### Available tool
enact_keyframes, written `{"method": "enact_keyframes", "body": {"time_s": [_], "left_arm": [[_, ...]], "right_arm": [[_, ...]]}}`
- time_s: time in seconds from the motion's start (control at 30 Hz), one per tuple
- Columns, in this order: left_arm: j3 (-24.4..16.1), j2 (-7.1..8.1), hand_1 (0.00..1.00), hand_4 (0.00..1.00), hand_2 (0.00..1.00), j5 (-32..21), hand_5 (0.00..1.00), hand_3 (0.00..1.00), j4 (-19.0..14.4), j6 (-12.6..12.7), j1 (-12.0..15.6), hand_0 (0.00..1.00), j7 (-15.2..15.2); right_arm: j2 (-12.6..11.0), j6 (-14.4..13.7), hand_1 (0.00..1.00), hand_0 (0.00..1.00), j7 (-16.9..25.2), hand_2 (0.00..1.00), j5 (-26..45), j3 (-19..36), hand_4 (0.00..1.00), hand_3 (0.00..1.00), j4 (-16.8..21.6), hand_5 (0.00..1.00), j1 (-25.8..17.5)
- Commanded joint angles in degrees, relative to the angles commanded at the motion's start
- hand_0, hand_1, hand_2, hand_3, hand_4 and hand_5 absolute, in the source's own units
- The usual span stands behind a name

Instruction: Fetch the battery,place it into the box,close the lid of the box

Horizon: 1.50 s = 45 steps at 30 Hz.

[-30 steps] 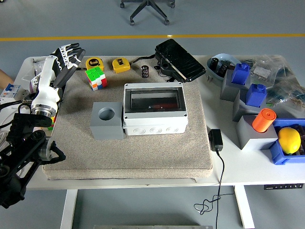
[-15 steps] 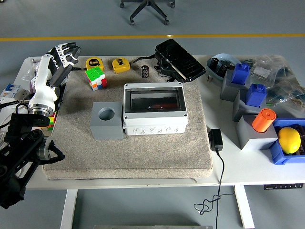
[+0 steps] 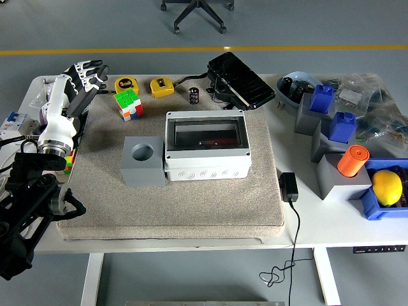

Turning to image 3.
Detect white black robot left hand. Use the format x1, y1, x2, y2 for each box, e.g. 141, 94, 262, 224
37, 59, 110, 150

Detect grey junction box clear lid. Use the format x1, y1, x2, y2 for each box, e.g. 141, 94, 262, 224
164, 110, 252, 182

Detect orange cylinder battery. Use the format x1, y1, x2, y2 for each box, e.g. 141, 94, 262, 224
198, 137, 237, 148
337, 144, 370, 178

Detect clear bags of small parts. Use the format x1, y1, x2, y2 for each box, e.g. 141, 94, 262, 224
30, 76, 61, 125

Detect white circuit breaker blue lever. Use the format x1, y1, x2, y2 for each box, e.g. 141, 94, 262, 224
0, 111, 33, 141

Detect colourful puzzle cube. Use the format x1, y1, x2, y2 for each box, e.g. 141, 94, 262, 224
62, 148, 78, 175
114, 89, 143, 122

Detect yellow tape measure black face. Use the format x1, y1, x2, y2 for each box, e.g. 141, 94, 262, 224
114, 76, 140, 96

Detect grey holder block with hole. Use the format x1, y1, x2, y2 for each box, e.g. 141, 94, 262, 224
120, 136, 166, 187

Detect grey-brown mat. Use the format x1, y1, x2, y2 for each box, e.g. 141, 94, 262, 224
57, 75, 286, 242

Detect black office chair base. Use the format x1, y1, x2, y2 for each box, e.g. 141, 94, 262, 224
160, 0, 236, 35

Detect white table leg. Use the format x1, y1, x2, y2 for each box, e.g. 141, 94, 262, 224
312, 247, 341, 305
80, 253, 105, 306

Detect black flat ribbed device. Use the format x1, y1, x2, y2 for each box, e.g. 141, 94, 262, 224
206, 52, 277, 111

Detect light blue bowl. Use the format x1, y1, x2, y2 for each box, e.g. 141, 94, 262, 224
275, 71, 324, 111

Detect black power adapter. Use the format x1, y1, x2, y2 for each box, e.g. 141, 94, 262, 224
278, 171, 300, 203

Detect blue plastic block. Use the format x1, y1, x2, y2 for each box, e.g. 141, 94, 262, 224
328, 111, 357, 143
309, 84, 335, 114

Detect clear bag of electronic parts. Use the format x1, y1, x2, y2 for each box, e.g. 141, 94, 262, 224
353, 101, 408, 159
328, 72, 388, 112

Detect blue storage bin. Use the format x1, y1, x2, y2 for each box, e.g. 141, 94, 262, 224
360, 158, 408, 221

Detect yellow lemon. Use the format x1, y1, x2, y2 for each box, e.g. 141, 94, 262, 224
371, 170, 404, 207

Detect black table control panel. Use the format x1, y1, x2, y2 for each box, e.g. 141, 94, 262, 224
352, 244, 407, 254

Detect white cable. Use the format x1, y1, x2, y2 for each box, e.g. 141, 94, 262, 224
0, 157, 17, 198

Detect black thick cable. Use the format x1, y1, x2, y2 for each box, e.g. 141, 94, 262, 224
174, 72, 211, 87

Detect black adapter cord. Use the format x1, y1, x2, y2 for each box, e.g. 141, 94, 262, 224
258, 199, 315, 306

